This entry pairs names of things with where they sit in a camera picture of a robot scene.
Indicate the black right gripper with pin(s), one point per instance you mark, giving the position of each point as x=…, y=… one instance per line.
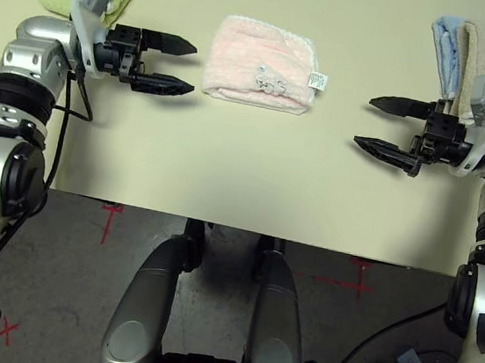
x=444, y=137

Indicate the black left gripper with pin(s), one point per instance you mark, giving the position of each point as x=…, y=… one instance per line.
x=118, y=53

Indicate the pink terry towel duck embroidery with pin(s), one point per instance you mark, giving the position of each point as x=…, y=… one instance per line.
x=257, y=59

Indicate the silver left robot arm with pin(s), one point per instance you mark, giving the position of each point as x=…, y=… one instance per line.
x=2, y=152

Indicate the light blue folded towel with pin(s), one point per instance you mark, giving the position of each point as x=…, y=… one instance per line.
x=446, y=56

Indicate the blue square tag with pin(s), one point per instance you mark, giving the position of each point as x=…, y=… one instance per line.
x=410, y=361

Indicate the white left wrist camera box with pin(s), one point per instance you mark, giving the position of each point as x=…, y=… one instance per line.
x=88, y=16

